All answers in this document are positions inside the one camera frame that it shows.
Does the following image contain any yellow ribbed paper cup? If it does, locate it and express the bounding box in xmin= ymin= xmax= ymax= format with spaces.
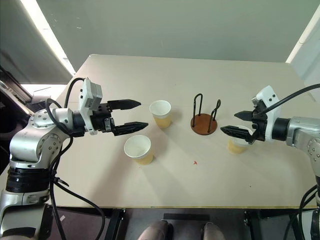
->
xmin=123 ymin=134 xmax=155 ymax=167
xmin=149 ymin=99 xmax=173 ymax=129
xmin=226 ymin=125 xmax=251 ymax=155

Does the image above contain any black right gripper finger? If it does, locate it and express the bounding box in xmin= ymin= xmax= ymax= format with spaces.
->
xmin=233 ymin=109 xmax=255 ymax=121
xmin=220 ymin=125 xmax=256 ymax=146

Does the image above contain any white slanted beam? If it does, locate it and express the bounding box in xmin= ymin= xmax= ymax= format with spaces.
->
xmin=19 ymin=0 xmax=77 ymax=77

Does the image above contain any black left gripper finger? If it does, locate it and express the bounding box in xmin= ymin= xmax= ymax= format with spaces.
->
xmin=107 ymin=98 xmax=142 ymax=111
xmin=112 ymin=121 xmax=150 ymax=137

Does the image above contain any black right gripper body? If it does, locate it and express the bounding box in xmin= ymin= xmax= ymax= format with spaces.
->
xmin=250 ymin=100 xmax=269 ymax=143

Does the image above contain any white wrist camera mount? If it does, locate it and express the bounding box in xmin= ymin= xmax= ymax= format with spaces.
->
xmin=78 ymin=78 xmax=104 ymax=136
xmin=250 ymin=85 xmax=281 ymax=144

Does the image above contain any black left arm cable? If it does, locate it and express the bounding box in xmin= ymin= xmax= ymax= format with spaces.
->
xmin=44 ymin=77 xmax=107 ymax=240

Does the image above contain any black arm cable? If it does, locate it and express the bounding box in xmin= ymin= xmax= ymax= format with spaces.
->
xmin=258 ymin=83 xmax=320 ymax=240
xmin=44 ymin=77 xmax=107 ymax=240

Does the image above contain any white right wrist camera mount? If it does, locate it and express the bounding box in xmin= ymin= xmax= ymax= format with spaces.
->
xmin=250 ymin=85 xmax=281 ymax=144

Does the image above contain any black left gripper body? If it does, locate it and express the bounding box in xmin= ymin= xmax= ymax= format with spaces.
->
xmin=90 ymin=102 xmax=117 ymax=134

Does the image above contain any white slanted post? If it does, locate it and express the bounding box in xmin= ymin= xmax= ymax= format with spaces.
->
xmin=285 ymin=4 xmax=320 ymax=64

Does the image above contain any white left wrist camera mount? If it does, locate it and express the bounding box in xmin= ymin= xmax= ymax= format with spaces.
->
xmin=78 ymin=78 xmax=104 ymax=136

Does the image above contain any brown round cup holder stand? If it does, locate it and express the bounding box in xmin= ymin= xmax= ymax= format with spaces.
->
xmin=190 ymin=92 xmax=222 ymax=137

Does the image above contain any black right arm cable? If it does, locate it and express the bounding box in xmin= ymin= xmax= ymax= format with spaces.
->
xmin=258 ymin=83 xmax=320 ymax=240

